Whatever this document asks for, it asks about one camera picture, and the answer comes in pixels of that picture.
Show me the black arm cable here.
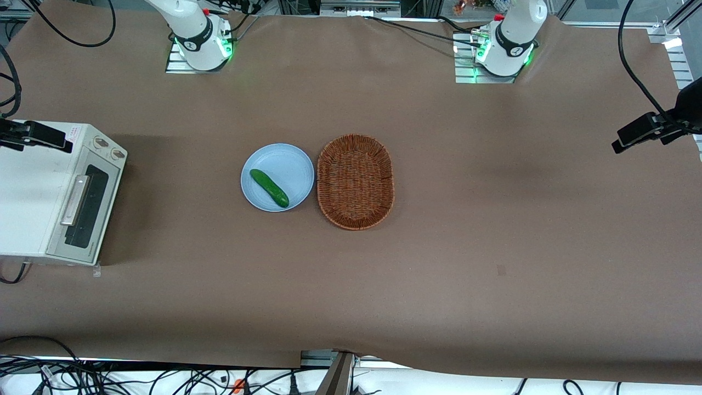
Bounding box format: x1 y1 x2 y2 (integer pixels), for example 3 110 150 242
25 0 117 48
618 0 681 122

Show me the light blue round plate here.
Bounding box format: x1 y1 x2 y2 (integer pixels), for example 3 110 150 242
240 143 315 212

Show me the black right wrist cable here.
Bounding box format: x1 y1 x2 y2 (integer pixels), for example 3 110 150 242
0 44 22 119

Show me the long black base cable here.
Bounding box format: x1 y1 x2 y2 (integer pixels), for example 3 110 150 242
362 15 483 48

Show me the brown oval wicker basket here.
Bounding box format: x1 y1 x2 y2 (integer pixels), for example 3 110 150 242
316 134 395 231

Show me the aluminium frame profile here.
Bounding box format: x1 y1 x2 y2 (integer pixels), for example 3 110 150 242
647 0 702 161

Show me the aluminium right arm base plate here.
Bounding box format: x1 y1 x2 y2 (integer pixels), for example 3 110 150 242
165 38 234 74

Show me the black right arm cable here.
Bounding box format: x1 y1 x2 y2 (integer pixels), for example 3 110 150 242
25 0 117 48

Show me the black oven power cord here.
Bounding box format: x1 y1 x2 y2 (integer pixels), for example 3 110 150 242
0 262 32 285

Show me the green cucumber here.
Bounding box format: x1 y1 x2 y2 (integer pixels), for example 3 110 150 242
250 168 290 208

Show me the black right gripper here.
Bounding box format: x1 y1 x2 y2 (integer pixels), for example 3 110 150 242
0 118 29 149

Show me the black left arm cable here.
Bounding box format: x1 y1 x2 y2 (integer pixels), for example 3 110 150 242
618 0 681 122

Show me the white toaster oven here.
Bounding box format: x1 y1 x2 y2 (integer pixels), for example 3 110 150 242
0 120 128 267

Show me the silver oven door handle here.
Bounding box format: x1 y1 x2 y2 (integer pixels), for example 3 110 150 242
60 174 92 227

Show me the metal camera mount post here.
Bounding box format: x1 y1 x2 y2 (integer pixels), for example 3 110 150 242
315 351 357 395

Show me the aluminium left arm base plate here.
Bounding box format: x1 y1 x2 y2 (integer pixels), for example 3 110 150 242
454 32 535 84

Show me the brown table cover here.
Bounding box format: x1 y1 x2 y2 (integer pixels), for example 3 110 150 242
0 0 702 385

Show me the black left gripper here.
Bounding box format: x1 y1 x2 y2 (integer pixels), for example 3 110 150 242
660 77 702 146

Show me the black floor cable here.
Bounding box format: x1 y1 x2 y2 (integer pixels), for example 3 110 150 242
148 369 232 395
0 335 84 395
241 369 309 395

